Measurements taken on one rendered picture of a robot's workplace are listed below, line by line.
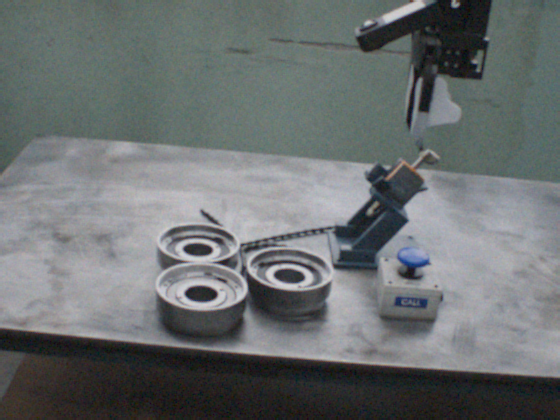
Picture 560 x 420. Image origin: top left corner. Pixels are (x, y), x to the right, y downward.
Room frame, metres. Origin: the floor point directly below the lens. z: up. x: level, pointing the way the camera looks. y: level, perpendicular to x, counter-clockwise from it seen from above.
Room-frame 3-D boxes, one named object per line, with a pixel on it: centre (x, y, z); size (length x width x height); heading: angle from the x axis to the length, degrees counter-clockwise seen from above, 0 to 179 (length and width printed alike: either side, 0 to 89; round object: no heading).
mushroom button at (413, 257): (0.86, -0.16, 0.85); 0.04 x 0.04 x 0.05
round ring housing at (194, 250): (0.90, 0.10, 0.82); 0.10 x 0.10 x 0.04
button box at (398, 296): (0.86, -0.17, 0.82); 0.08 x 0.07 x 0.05; 91
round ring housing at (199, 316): (0.79, 0.08, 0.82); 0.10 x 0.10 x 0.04
